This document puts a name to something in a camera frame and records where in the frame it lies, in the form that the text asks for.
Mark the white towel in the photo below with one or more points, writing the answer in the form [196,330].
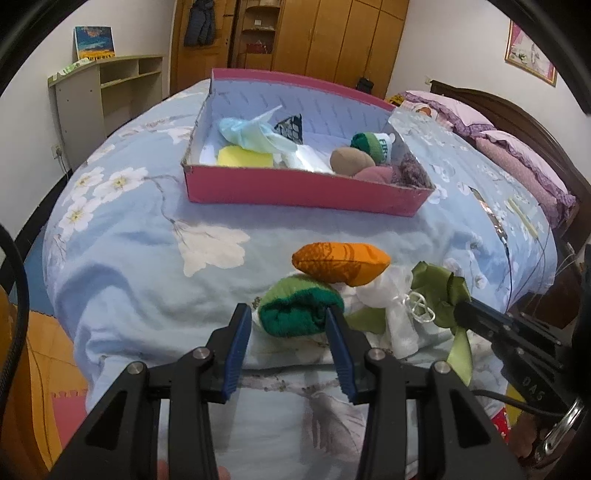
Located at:
[307,159]

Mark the dark hanging jacket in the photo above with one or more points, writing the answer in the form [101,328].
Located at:
[200,30]

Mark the green white sock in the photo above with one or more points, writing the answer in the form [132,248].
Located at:
[296,305]
[379,146]

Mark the purple knitted sock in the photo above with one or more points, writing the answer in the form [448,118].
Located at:
[408,172]

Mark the framed wall picture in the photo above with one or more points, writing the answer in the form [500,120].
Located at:
[524,54]

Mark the black bag on wardrobe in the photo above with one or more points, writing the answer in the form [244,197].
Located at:
[365,85]

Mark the wooden wardrobe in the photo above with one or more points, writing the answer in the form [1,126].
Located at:
[335,41]

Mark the yellow sponge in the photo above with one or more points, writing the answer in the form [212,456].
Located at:
[236,157]

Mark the white mesh gift bag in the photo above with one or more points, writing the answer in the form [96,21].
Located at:
[392,316]

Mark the pink cardboard box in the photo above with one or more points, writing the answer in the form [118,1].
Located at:
[332,114]

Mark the blue picture book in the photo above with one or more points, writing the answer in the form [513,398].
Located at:
[94,42]

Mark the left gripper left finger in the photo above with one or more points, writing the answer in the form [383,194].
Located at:
[228,347]

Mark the small black patterned pouch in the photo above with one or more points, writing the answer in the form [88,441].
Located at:
[291,128]

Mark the low beige bookshelf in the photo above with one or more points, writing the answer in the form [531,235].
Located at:
[97,98]

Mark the pink ruffled pillow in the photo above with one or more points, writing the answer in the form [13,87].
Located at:
[531,170]
[452,114]

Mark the person's right hand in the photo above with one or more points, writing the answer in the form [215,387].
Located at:
[524,438]

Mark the olive green ribbon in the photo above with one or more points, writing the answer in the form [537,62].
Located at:
[443,291]

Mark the dark wooden headboard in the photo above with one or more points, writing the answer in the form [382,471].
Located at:
[511,118]

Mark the light blue face mask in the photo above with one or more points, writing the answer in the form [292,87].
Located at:
[256,134]

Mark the blue floral bedspread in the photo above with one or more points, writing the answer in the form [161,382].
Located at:
[137,272]

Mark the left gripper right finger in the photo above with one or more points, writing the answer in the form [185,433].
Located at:
[349,348]

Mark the beige makeup sponge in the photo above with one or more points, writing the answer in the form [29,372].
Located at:
[349,161]

